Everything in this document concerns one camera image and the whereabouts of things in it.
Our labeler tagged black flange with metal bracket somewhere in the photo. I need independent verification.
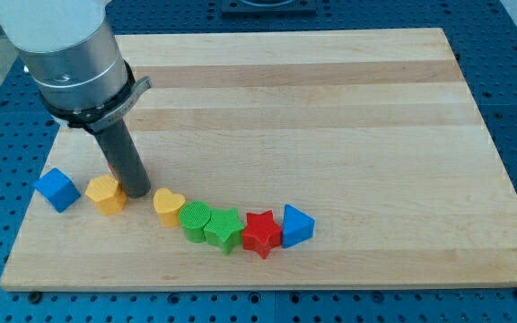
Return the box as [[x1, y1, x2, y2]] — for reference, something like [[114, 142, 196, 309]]
[[40, 62, 152, 134]]

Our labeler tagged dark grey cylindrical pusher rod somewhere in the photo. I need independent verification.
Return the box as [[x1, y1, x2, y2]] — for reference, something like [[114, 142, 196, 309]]
[[94, 119, 151, 198]]

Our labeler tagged yellow hexagon block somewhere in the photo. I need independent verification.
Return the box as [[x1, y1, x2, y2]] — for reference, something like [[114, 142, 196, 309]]
[[85, 174, 127, 216]]

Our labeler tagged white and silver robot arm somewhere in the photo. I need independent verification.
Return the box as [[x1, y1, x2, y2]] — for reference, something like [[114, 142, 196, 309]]
[[0, 0, 151, 198]]

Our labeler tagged yellow heart block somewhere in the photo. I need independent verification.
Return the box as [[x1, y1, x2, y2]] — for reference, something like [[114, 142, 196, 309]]
[[153, 188, 186, 228]]

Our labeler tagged blue cube block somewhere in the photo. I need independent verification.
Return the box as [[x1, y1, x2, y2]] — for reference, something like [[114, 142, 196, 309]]
[[33, 168, 81, 213]]

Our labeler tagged green cylinder block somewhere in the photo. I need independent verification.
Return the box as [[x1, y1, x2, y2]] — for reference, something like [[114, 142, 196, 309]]
[[179, 201, 211, 243]]

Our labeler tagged green star block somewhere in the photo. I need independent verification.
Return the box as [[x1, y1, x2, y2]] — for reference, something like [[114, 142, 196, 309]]
[[204, 208, 245, 255]]

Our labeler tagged red star block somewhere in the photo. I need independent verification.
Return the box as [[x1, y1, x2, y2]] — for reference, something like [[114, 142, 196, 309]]
[[241, 209, 283, 259]]

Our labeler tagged blue triangle block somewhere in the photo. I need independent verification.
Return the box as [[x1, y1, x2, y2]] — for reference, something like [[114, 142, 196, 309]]
[[282, 204, 315, 249]]

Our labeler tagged light wooden board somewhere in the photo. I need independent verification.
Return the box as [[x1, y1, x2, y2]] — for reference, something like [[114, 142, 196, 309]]
[[0, 28, 517, 292]]

